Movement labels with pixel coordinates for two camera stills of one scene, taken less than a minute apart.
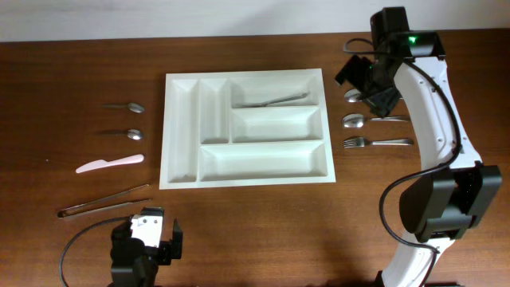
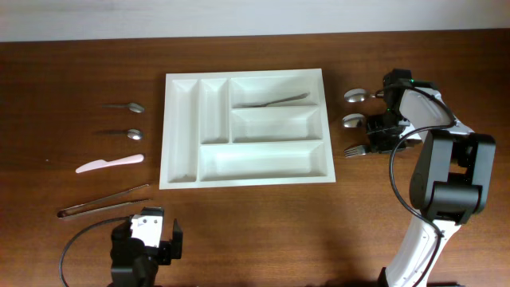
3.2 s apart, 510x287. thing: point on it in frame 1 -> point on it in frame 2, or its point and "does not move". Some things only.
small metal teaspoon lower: [134, 134] does not move
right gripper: [372, 89] -> [374, 133]
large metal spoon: [353, 96] does not move
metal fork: [359, 142] -> [355, 151]
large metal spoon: [356, 120] does not move
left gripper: [164, 257] does not move
